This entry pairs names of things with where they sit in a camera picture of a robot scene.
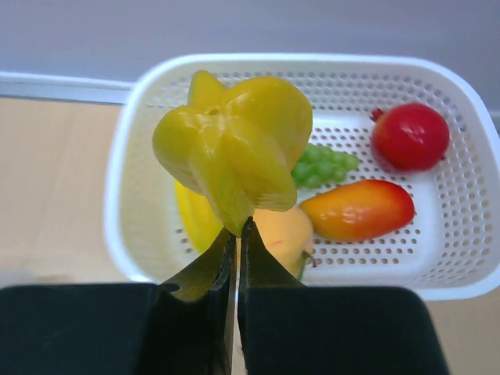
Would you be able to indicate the yellow banana bunch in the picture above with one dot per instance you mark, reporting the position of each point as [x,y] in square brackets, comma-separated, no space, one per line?
[201,225]

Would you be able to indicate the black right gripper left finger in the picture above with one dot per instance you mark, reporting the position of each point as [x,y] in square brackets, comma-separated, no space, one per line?
[181,326]

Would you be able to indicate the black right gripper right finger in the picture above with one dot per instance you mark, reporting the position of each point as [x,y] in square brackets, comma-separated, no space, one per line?
[289,328]

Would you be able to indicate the yellow star fruit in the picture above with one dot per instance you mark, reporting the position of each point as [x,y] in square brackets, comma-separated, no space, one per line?
[236,145]

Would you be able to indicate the green grape bunch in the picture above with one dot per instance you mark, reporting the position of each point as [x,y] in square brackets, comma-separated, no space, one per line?
[320,165]

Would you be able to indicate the orange mango fruit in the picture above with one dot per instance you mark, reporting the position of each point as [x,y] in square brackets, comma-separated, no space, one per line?
[288,236]

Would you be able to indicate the red apple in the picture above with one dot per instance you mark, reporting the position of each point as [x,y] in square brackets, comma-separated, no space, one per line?
[410,137]

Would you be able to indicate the red-orange mango fruit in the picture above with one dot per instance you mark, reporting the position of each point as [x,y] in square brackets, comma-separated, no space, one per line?
[360,211]

